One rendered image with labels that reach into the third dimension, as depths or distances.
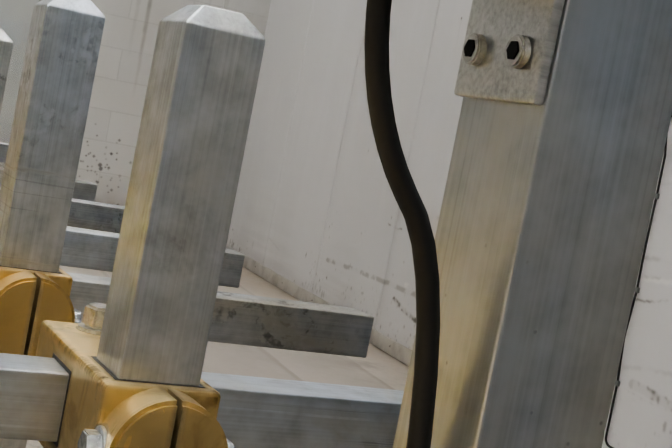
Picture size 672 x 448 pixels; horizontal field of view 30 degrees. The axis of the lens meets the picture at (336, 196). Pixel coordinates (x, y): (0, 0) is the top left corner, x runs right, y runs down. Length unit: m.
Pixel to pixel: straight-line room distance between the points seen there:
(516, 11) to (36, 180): 0.50
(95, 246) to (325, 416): 0.50
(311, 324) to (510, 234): 0.60
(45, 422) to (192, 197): 0.12
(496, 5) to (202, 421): 0.26
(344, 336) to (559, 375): 0.60
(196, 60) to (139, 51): 8.71
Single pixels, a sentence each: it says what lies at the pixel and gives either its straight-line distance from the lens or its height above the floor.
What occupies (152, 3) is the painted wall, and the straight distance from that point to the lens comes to 9.23.
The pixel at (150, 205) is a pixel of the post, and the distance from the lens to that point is 0.50.
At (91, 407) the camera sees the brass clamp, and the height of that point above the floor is 0.96.
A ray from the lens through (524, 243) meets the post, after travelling 0.28.
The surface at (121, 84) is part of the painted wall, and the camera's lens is 9.19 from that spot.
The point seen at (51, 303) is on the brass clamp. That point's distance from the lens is 0.73.
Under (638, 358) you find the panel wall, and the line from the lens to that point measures 4.69.
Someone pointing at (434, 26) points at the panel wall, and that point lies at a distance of 6.68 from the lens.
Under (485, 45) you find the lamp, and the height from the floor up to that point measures 1.11.
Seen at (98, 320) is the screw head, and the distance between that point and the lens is 0.60.
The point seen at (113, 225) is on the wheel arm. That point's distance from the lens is 1.33.
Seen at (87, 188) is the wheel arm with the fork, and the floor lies 0.95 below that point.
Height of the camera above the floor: 1.09
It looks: 3 degrees down
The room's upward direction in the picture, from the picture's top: 11 degrees clockwise
